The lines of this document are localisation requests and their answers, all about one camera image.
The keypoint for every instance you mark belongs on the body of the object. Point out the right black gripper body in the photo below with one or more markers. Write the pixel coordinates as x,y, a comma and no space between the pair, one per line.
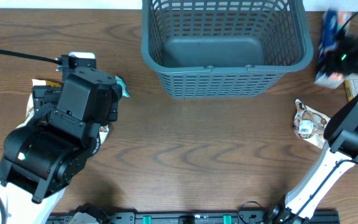
335,64

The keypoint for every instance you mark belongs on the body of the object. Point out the orange pasta packet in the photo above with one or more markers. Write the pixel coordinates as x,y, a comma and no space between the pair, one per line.
351,86

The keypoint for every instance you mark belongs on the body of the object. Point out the tissue multipack box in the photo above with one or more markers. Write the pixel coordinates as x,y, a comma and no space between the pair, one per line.
332,22

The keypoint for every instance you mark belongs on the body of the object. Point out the beige snack bag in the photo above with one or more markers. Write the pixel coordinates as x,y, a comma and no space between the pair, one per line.
30,105
310,124

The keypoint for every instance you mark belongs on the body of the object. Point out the grey plastic basket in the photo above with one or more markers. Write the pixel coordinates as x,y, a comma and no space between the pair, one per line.
228,48

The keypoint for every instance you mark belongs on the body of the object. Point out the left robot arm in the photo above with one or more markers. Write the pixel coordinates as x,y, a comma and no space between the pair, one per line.
42,156

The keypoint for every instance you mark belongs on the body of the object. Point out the crumpled beige bag under arm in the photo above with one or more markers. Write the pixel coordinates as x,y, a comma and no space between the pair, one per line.
103,133

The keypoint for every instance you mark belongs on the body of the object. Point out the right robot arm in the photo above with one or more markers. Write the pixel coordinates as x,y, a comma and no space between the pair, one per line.
340,153

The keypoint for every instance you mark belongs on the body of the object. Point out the teal snack packet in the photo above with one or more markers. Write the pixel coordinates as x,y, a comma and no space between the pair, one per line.
122,83

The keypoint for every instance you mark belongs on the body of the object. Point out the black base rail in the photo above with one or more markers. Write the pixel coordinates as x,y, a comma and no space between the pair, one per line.
90,214

